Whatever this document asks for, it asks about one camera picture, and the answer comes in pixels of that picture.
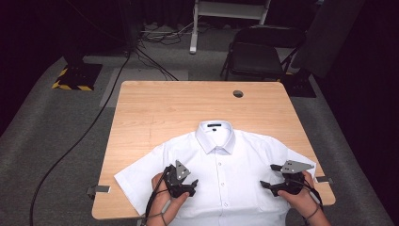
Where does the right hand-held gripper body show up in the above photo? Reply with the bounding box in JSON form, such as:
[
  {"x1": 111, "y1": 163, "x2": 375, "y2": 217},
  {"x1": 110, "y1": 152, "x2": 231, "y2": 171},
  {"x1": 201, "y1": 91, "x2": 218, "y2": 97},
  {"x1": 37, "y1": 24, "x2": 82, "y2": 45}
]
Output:
[{"x1": 279, "y1": 159, "x2": 315, "y2": 194}]

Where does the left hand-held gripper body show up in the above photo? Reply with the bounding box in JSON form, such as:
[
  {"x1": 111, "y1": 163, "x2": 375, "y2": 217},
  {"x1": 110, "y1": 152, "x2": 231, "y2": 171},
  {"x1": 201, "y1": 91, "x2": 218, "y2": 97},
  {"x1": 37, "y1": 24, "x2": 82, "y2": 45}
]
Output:
[{"x1": 164, "y1": 159, "x2": 193, "y2": 198}]

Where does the white short-sleeved shirt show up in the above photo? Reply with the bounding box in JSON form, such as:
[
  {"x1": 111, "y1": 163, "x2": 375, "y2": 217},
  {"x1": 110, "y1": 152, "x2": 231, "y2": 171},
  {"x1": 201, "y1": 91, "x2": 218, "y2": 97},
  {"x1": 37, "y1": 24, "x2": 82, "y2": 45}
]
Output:
[{"x1": 113, "y1": 120, "x2": 317, "y2": 226}]

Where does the person's right hand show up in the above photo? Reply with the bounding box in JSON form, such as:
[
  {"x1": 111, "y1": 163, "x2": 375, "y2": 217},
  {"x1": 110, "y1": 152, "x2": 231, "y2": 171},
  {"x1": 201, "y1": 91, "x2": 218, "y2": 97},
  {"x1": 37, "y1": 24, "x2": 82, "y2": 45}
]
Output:
[{"x1": 277, "y1": 170, "x2": 321, "y2": 218}]

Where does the person's left hand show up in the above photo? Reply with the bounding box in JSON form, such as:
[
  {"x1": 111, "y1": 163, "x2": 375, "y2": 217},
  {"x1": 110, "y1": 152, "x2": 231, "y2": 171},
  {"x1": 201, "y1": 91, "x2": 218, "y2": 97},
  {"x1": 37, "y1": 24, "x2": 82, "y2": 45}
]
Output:
[{"x1": 149, "y1": 172, "x2": 191, "y2": 220}]

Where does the black floor base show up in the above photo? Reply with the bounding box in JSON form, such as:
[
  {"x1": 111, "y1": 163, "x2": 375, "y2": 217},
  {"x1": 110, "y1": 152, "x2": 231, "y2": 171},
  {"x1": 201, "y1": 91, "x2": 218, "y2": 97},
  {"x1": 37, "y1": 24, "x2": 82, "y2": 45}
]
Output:
[{"x1": 280, "y1": 70, "x2": 317, "y2": 98}]

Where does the black folding chair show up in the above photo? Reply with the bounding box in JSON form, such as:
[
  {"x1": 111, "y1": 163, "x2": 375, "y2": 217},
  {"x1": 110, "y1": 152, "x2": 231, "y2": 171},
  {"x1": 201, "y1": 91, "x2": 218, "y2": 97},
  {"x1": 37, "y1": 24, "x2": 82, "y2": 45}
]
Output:
[{"x1": 219, "y1": 25, "x2": 307, "y2": 83}]

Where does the dark grey panel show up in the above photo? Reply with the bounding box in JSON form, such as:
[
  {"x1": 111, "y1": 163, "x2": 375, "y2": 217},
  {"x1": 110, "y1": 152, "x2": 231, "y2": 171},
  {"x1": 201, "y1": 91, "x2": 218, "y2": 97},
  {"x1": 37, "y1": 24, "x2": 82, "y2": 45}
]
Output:
[{"x1": 291, "y1": 0, "x2": 366, "y2": 79}]

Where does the black base with hazard stripes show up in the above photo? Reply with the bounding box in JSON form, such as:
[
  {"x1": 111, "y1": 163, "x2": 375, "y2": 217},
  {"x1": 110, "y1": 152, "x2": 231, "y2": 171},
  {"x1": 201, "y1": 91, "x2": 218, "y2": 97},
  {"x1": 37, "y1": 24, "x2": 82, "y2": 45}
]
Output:
[{"x1": 51, "y1": 63, "x2": 104, "y2": 92}]

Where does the white metal stand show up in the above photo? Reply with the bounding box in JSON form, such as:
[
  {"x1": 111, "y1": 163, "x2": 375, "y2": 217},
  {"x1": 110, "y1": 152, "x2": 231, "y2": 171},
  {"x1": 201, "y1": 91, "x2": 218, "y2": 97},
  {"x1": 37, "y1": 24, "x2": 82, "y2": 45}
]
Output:
[{"x1": 188, "y1": 0, "x2": 272, "y2": 55}]

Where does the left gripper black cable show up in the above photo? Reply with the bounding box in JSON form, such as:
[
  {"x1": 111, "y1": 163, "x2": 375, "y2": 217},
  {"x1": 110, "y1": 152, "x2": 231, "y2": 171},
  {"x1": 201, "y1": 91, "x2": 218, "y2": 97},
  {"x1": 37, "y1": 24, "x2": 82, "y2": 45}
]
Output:
[{"x1": 144, "y1": 166, "x2": 172, "y2": 226}]

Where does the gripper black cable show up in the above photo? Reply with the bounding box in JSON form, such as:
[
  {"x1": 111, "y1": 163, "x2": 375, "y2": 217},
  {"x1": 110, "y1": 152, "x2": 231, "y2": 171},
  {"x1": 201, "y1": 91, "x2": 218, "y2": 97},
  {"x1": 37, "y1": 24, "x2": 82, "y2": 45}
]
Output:
[
  {"x1": 300, "y1": 178, "x2": 324, "y2": 226},
  {"x1": 144, "y1": 166, "x2": 172, "y2": 226}
]

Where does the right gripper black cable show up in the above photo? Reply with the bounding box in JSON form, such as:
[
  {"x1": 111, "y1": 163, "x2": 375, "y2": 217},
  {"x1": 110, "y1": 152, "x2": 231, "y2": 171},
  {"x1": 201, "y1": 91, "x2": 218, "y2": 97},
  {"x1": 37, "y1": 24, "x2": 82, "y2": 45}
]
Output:
[{"x1": 300, "y1": 178, "x2": 324, "y2": 226}]

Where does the long black floor cable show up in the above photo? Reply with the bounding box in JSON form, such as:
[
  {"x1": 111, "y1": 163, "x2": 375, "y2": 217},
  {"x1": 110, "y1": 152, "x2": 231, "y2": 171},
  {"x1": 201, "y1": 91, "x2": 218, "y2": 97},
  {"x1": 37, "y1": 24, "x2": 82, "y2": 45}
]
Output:
[{"x1": 28, "y1": 51, "x2": 132, "y2": 226}]

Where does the thin black floor cable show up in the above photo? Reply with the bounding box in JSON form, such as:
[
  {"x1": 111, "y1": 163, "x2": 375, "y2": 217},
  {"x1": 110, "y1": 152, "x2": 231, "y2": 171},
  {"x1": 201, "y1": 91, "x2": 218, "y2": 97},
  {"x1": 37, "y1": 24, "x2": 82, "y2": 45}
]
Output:
[{"x1": 135, "y1": 46, "x2": 180, "y2": 82}]

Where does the tangle of floor cables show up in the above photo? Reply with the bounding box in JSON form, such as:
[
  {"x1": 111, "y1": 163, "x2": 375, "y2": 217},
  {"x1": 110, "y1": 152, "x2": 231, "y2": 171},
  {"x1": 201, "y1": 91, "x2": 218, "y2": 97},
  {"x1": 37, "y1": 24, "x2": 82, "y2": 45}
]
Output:
[{"x1": 139, "y1": 22, "x2": 196, "y2": 46}]

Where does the black upright post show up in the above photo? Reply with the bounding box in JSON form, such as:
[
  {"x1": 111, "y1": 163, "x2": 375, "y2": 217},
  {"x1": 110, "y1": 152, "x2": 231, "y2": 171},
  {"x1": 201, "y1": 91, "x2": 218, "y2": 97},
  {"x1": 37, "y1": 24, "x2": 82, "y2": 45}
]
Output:
[{"x1": 118, "y1": 0, "x2": 141, "y2": 55}]

